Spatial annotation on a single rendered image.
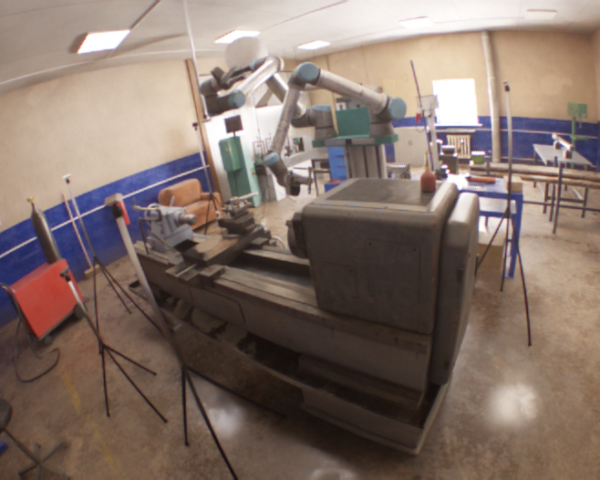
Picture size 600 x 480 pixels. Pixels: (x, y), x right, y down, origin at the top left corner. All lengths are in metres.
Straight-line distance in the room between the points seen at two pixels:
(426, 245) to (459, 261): 0.13
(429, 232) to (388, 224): 0.14
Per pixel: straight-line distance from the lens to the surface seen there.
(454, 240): 1.06
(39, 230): 4.22
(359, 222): 1.10
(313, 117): 2.41
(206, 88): 1.73
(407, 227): 1.03
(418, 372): 1.41
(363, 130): 2.39
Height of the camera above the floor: 1.69
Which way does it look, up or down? 23 degrees down
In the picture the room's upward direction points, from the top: 11 degrees counter-clockwise
